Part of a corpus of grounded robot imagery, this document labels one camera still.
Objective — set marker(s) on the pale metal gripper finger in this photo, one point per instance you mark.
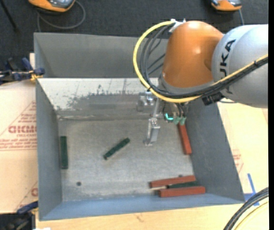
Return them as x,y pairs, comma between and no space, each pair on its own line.
149,132
155,133

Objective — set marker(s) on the red-brown flat block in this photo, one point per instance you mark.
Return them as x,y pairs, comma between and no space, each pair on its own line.
185,139
182,191
171,181

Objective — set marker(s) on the dark green flat block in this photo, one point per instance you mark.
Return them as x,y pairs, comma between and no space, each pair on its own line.
185,184
116,148
64,152

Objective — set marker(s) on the grey metal bin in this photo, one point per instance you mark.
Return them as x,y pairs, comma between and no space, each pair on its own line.
117,166

